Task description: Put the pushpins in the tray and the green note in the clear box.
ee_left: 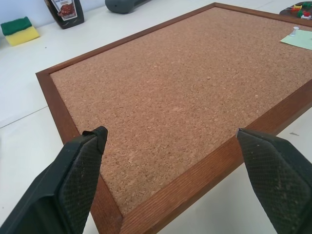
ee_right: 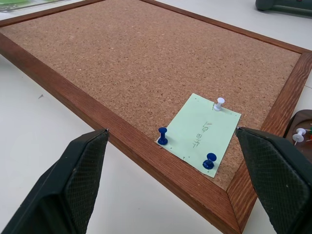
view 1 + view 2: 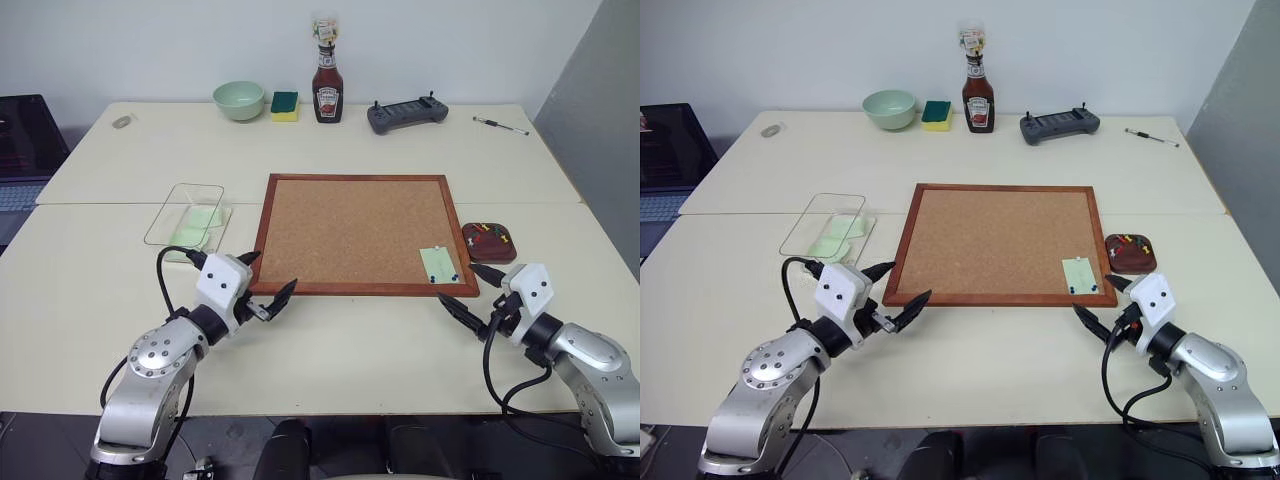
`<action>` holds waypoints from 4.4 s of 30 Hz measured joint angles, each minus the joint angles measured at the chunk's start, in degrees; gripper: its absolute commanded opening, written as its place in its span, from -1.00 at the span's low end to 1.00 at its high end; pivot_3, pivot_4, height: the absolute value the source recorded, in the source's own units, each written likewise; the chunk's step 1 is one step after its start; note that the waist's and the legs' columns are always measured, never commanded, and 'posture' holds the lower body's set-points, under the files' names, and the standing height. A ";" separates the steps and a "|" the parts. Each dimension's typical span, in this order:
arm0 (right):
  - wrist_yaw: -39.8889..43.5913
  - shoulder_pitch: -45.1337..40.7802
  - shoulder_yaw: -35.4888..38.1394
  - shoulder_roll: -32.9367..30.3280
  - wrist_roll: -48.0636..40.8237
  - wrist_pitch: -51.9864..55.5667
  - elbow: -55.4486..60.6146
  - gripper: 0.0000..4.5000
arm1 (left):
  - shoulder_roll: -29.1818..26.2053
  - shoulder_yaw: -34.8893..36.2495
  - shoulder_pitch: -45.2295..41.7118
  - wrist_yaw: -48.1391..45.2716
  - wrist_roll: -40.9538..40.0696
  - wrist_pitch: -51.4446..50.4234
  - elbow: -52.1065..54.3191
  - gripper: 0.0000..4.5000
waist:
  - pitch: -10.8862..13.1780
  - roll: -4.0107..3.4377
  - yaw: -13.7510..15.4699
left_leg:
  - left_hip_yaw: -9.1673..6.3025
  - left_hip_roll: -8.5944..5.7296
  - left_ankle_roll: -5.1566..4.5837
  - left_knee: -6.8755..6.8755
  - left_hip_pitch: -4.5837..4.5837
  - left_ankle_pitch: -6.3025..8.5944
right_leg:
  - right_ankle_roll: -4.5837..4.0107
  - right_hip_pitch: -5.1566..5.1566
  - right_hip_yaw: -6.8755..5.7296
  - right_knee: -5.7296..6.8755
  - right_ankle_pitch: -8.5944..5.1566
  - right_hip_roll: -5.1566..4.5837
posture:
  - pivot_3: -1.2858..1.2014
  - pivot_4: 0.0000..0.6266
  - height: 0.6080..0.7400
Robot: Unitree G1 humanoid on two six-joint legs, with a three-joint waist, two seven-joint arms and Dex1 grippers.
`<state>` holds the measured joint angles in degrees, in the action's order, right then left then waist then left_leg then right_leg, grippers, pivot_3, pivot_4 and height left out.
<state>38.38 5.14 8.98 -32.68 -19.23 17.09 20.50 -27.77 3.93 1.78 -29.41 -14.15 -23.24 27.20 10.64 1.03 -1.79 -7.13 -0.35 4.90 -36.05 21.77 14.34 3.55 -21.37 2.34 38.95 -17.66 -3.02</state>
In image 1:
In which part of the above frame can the green and yellow sponge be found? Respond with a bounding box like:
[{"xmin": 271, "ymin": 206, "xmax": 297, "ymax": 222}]
[{"xmin": 0, "ymin": 16, "xmax": 40, "ymax": 47}]

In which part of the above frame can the dark brown sauce bottle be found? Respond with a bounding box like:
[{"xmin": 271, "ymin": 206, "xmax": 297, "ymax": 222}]
[{"xmin": 44, "ymin": 0, "xmax": 86, "ymax": 30}]

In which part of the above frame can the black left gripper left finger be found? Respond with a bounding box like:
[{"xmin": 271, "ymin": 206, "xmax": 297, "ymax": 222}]
[{"xmin": 0, "ymin": 125, "xmax": 108, "ymax": 234}]

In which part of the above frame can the dark grey plastic object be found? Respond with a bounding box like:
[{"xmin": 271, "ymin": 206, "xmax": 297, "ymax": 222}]
[{"xmin": 104, "ymin": 0, "xmax": 156, "ymax": 14}]

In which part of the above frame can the light green paper note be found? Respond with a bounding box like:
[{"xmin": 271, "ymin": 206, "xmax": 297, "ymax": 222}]
[{"xmin": 279, "ymin": 29, "xmax": 312, "ymax": 51}]

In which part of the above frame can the wooden framed cork board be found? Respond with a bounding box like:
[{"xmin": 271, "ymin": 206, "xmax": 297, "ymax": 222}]
[{"xmin": 36, "ymin": 2, "xmax": 312, "ymax": 234}]

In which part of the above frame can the dark tray of push pins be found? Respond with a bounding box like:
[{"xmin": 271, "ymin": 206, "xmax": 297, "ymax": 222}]
[{"xmin": 278, "ymin": 1, "xmax": 312, "ymax": 21}]

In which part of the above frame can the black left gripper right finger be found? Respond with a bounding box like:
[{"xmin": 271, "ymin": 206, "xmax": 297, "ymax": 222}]
[{"xmin": 235, "ymin": 127, "xmax": 312, "ymax": 234}]

